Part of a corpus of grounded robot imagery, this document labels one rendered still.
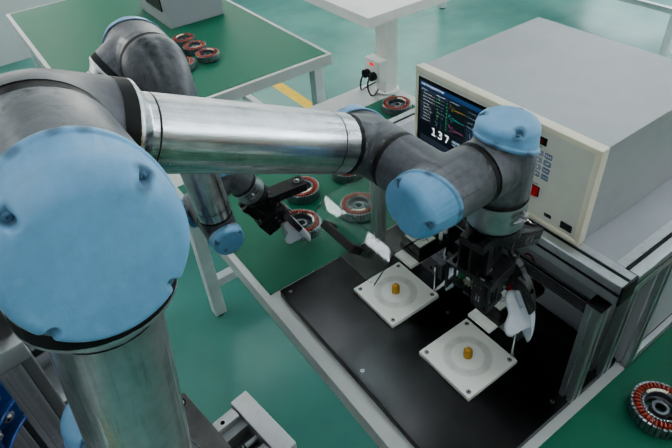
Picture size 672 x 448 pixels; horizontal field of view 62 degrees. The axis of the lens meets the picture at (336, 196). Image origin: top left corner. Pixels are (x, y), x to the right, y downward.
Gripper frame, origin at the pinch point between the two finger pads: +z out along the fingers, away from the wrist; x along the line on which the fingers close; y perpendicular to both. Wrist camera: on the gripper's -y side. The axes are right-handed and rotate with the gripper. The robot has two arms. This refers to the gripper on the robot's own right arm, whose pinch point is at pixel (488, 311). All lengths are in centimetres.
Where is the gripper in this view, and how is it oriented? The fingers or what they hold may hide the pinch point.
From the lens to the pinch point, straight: 91.1
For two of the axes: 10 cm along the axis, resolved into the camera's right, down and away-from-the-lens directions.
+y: -7.2, 4.6, -5.2
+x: 6.9, 4.1, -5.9
